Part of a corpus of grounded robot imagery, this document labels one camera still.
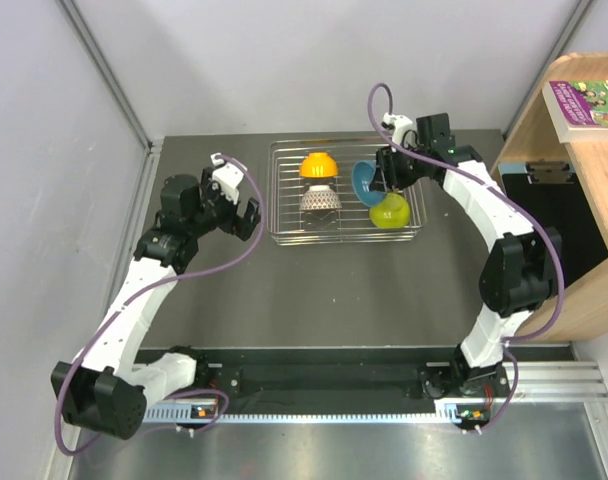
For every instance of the lime green bowl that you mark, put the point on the lime green bowl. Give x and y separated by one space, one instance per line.
391 213

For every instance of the orange bowl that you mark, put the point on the orange bowl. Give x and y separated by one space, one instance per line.
318 165

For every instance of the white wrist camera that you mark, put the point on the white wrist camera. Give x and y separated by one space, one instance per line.
228 176
398 126

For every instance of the red floral patterned bowl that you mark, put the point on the red floral patterned bowl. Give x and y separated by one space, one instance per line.
319 198

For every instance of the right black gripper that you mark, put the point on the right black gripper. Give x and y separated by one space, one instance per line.
387 176

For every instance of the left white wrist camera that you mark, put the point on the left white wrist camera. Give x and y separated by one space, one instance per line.
228 176

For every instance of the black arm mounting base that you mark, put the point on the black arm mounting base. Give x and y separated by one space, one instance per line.
344 379

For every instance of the black clipboard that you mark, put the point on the black clipboard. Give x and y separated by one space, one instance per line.
551 192

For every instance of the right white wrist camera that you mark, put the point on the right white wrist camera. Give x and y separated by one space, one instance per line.
398 126

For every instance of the metal wire dish rack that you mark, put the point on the metal wire dish rack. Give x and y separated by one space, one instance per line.
289 225

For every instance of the blue ceramic bowl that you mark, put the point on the blue ceramic bowl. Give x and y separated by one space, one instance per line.
363 173

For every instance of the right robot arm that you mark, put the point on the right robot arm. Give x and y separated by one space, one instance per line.
523 268

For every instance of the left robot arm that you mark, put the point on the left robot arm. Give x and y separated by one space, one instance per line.
102 390

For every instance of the purple green book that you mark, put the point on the purple green book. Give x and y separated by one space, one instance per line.
578 110

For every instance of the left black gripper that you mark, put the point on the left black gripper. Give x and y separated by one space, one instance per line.
236 225

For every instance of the wooden shelf unit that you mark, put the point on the wooden shelf unit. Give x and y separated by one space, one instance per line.
584 314

